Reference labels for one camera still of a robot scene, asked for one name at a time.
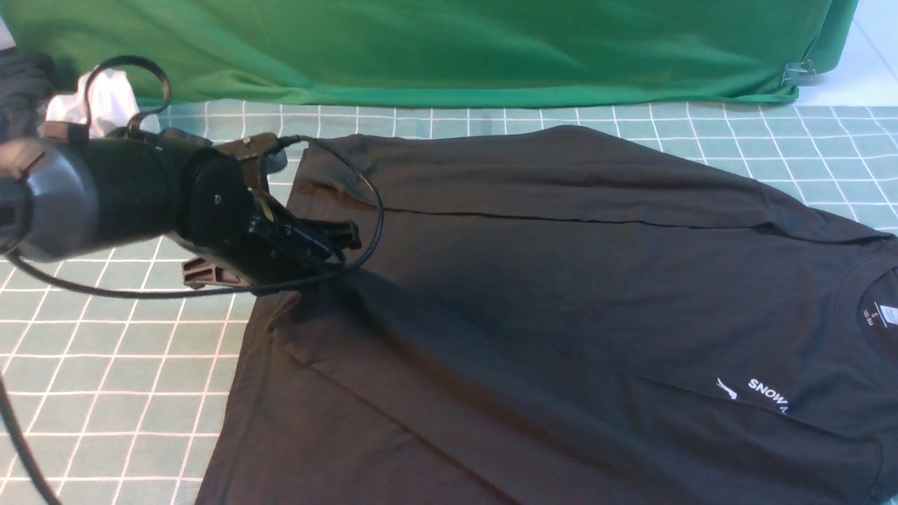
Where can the metal binder clip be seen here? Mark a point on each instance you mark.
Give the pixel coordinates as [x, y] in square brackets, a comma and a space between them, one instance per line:
[798, 74]

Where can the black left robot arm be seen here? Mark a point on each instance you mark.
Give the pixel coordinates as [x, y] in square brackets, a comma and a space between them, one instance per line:
[62, 199]

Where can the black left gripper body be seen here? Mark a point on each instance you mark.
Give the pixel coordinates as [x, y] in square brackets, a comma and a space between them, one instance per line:
[268, 244]

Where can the green checkered tablecloth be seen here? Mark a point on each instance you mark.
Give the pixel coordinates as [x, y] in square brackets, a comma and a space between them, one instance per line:
[122, 401]

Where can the crumpled white cloth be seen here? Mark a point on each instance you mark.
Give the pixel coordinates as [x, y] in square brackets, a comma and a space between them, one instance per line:
[110, 98]

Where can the crumpled dark gray garment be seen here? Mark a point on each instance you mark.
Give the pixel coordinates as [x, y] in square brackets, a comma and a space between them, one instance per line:
[26, 87]

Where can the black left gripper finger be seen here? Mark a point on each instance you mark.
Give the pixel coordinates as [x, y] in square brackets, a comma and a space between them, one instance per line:
[197, 273]
[333, 236]

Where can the green backdrop cloth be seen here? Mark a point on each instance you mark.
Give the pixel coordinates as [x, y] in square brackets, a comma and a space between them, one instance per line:
[446, 54]

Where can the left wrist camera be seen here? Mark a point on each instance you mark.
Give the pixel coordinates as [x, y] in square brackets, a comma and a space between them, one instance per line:
[267, 150]

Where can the dark gray long-sleeve top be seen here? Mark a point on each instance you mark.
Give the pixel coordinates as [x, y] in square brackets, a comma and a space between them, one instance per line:
[565, 317]

